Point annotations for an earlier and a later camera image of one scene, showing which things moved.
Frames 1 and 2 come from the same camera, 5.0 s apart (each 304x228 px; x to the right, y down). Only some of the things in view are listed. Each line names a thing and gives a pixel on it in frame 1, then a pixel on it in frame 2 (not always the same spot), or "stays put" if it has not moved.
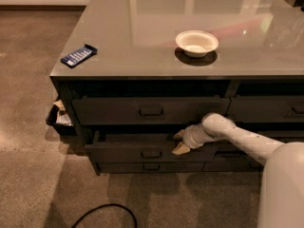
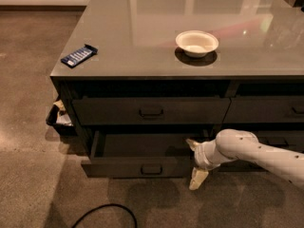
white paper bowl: (196, 44) stays put
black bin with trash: (58, 119) stays put
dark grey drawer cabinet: (138, 90) stays put
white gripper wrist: (190, 138) to (201, 158)
